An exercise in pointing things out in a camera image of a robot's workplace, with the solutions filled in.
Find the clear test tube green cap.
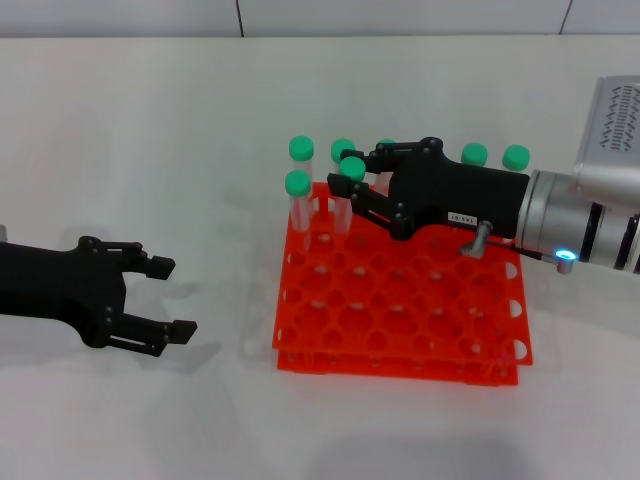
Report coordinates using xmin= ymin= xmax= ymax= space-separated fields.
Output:
xmin=374 ymin=138 xmax=399 ymax=196
xmin=460 ymin=142 xmax=489 ymax=166
xmin=502 ymin=144 xmax=531 ymax=171
xmin=333 ymin=156 xmax=367 ymax=239
xmin=288 ymin=134 xmax=316 ymax=206
xmin=284 ymin=169 xmax=314 ymax=251
xmin=329 ymin=138 xmax=357 ymax=164

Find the right gripper cable with plug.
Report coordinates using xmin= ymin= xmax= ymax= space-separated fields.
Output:
xmin=458 ymin=222 xmax=576 ymax=275

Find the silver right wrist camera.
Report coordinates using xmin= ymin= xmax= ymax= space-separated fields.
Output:
xmin=572 ymin=74 xmax=640 ymax=204

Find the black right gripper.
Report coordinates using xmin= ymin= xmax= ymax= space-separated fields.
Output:
xmin=328 ymin=137 xmax=530 ymax=241

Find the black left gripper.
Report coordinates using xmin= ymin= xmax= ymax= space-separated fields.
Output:
xmin=0 ymin=236 xmax=198 ymax=358

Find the orange plastic test tube rack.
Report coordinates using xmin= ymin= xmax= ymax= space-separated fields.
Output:
xmin=271 ymin=182 xmax=534 ymax=389

